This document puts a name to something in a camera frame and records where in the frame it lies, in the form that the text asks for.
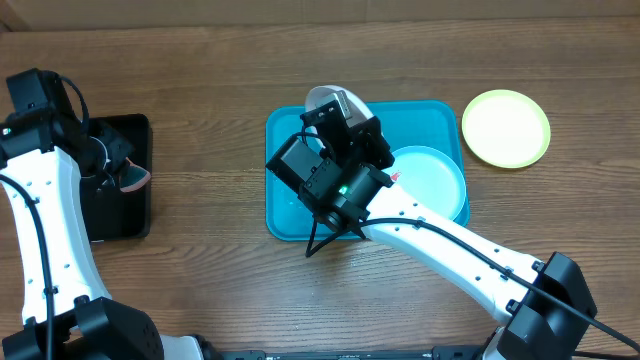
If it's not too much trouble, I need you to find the white plate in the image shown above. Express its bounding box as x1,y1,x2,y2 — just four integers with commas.
301,85,373,148

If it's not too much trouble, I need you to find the green and pink sponge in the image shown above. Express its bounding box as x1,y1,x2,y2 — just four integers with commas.
119,158,151,193

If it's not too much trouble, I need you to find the green rimmed plate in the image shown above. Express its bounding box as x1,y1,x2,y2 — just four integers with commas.
461,89,551,169

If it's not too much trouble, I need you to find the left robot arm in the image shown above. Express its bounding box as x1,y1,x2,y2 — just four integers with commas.
1,116,220,359

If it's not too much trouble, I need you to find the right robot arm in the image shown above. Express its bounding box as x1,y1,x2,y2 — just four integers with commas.
298,86,597,359

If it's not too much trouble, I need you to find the black rectangular tray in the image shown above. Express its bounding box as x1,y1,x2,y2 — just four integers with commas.
80,114,153,242

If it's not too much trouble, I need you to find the teal plastic serving tray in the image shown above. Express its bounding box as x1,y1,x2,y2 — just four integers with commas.
265,100,464,242

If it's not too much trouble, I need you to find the light blue plate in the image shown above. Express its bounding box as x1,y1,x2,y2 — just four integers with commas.
385,145,467,220

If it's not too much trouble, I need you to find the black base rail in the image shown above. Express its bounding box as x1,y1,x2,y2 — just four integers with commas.
222,345,481,360

